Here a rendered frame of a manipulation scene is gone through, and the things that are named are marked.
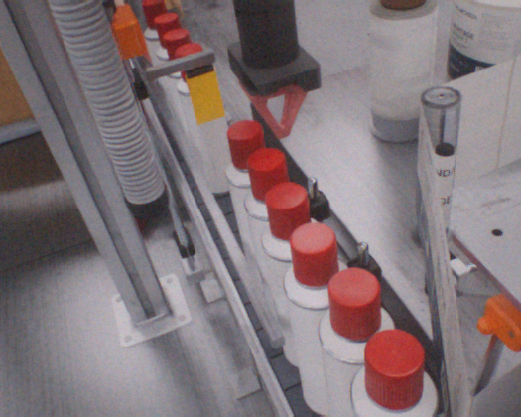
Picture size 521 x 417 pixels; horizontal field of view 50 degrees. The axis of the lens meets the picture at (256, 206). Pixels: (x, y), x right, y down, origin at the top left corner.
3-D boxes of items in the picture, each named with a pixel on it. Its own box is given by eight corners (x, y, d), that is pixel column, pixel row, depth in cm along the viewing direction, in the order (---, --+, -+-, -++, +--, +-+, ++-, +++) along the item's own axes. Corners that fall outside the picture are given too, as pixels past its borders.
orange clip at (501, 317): (532, 349, 31) (539, 326, 30) (502, 363, 31) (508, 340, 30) (497, 312, 33) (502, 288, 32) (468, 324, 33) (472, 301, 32)
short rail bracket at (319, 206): (334, 252, 72) (328, 181, 64) (314, 260, 72) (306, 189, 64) (325, 237, 75) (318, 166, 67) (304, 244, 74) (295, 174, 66)
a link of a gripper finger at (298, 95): (294, 107, 67) (285, 34, 60) (319, 137, 61) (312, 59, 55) (240, 125, 65) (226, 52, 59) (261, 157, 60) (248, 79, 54)
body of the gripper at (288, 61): (284, 44, 61) (275, -25, 57) (323, 82, 54) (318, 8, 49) (228, 61, 60) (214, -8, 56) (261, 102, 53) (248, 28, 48)
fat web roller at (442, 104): (459, 241, 64) (477, 98, 51) (425, 255, 63) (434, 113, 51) (436, 217, 67) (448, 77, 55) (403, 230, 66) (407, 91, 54)
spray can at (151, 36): (205, 125, 91) (174, 1, 77) (175, 135, 90) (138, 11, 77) (196, 110, 95) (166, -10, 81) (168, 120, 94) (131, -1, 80)
